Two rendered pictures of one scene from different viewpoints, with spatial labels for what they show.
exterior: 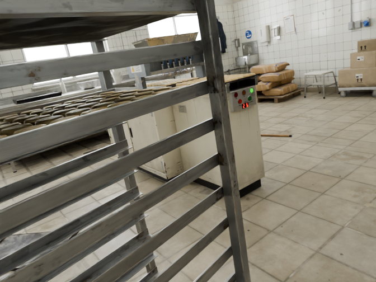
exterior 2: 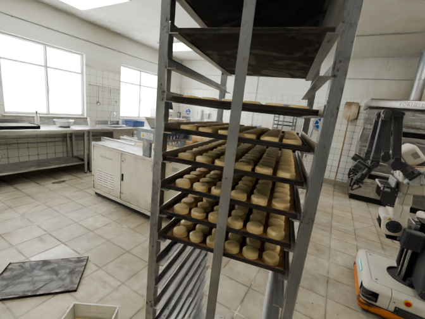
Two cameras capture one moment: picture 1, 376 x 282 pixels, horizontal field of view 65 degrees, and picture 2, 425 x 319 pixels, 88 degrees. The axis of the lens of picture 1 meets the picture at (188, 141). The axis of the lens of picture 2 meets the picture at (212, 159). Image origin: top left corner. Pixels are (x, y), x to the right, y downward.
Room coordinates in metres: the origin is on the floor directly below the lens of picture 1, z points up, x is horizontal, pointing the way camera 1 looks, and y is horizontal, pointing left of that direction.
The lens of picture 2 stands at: (-0.11, 0.83, 1.47)
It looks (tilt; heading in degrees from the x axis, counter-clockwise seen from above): 12 degrees down; 333
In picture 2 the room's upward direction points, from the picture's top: 6 degrees clockwise
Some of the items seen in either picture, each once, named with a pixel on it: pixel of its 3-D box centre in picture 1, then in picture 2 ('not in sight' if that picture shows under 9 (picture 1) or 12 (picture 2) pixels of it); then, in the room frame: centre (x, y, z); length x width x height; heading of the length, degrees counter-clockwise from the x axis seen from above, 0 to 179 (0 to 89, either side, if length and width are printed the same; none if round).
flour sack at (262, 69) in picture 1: (268, 67); (200, 138); (6.02, -1.86, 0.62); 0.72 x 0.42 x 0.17; 41
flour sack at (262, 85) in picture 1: (260, 85); not in sight; (5.93, -1.64, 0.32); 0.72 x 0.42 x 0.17; 39
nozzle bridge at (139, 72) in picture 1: (172, 71); (166, 141); (2.82, 0.04, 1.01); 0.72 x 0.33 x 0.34; 124
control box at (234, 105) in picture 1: (243, 98); not in sight; (2.09, -0.44, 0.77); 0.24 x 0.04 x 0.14; 124
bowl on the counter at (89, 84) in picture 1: (88, 85); (64, 123); (4.94, 1.46, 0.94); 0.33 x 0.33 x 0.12
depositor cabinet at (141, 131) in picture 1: (158, 127); (140, 175); (3.21, 0.30, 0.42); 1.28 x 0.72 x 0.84; 34
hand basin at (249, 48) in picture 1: (248, 54); (186, 125); (6.96, -1.72, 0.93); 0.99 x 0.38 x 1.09; 34
